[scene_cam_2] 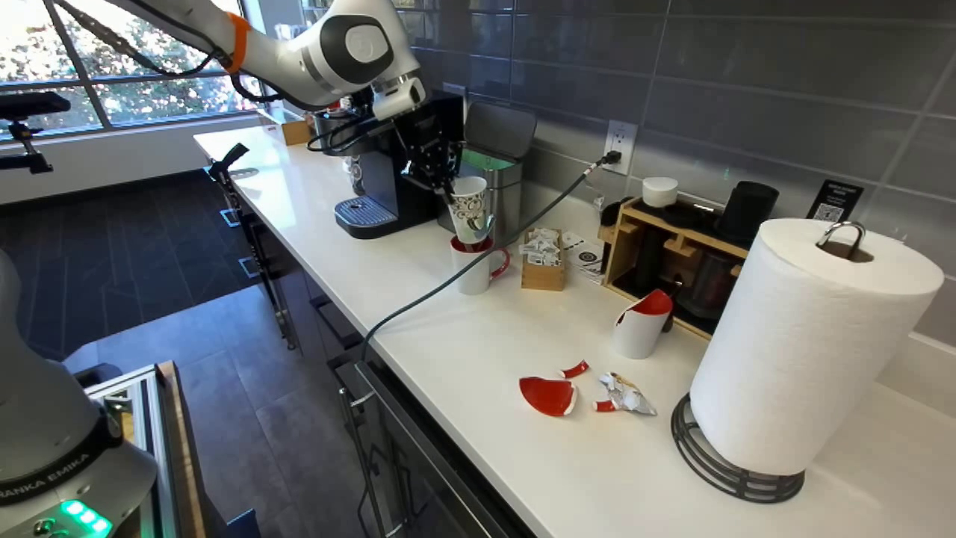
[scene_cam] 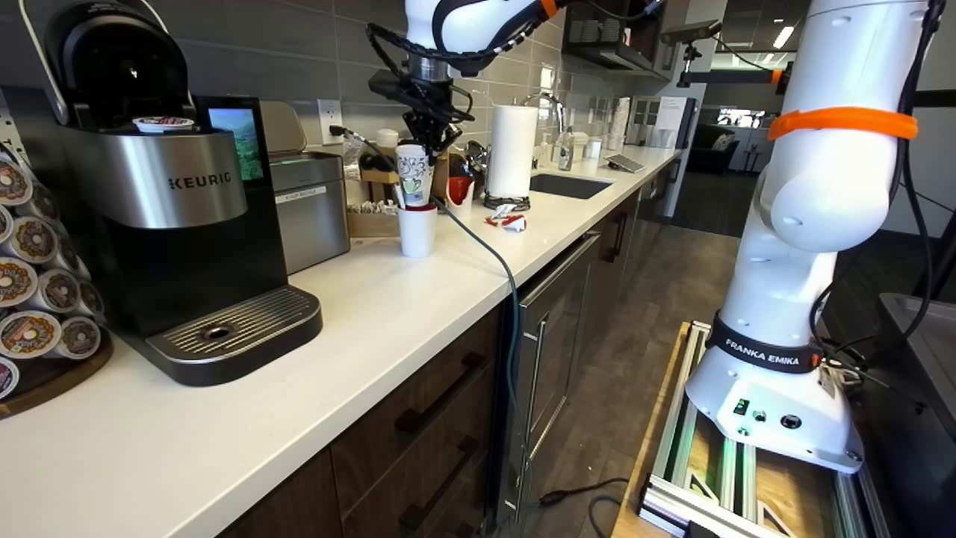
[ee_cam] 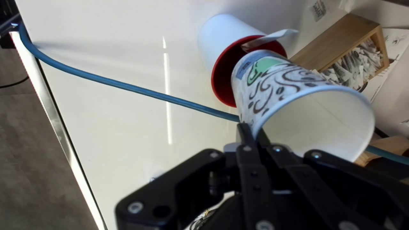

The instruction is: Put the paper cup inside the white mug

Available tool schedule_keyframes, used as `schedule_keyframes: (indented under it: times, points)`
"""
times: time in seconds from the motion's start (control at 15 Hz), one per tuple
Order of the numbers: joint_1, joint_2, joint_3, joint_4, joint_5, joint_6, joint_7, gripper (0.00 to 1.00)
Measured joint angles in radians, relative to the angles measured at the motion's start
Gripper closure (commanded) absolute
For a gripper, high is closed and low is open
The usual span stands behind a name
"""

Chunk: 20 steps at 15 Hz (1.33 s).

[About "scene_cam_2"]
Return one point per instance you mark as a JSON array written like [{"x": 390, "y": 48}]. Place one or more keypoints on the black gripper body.
[{"x": 428, "y": 143}]

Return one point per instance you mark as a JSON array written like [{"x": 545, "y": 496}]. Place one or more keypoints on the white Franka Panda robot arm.
[{"x": 337, "y": 48}]

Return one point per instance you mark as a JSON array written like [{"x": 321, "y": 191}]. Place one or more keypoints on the white mug with red interior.
[{"x": 478, "y": 273}]

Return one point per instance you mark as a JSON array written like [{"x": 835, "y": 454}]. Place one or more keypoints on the small white cup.
[{"x": 658, "y": 191}]

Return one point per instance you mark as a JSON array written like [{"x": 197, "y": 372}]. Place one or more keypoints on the small red mug shard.
[
  {"x": 578, "y": 369},
  {"x": 603, "y": 406}
]

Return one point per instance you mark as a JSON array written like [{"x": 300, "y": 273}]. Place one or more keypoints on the large red mug shard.
[{"x": 548, "y": 396}]

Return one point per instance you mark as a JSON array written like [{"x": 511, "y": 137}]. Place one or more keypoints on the broken white and red mug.
[{"x": 636, "y": 333}]

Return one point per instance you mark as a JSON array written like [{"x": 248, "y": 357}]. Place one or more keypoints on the stainless steel box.
[{"x": 505, "y": 190}]

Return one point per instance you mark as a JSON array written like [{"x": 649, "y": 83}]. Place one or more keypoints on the black Keurig coffee machine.
[{"x": 375, "y": 194}]

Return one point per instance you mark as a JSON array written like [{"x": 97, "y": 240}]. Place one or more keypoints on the small wooden sugar packet box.
[{"x": 545, "y": 273}]

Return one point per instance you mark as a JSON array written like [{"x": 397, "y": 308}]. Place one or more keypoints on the dark wood counter cabinet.
[{"x": 300, "y": 300}]

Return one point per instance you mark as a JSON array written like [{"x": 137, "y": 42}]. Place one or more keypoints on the wooden countertop organizer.
[{"x": 636, "y": 248}]

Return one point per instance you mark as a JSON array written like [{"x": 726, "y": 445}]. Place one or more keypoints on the black tripod beside counter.
[{"x": 228, "y": 158}]

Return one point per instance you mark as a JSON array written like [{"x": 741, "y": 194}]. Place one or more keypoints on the large glass window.
[{"x": 151, "y": 98}]

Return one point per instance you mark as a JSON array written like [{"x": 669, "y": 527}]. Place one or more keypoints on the black box on organizer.
[{"x": 747, "y": 211}]

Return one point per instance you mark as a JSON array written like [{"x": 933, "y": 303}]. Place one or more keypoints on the small black framed sign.
[{"x": 835, "y": 199}]

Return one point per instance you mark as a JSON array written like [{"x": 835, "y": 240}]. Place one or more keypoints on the white paper towel roll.
[{"x": 796, "y": 348}]

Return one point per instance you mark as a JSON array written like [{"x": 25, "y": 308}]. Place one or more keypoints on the white wall power outlet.
[{"x": 623, "y": 137}]

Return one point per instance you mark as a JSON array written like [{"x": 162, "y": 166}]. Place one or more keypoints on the aluminium frame robot cart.
[{"x": 137, "y": 397}]

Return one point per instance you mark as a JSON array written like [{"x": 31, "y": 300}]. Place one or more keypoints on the black camera stand by window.
[{"x": 25, "y": 106}]

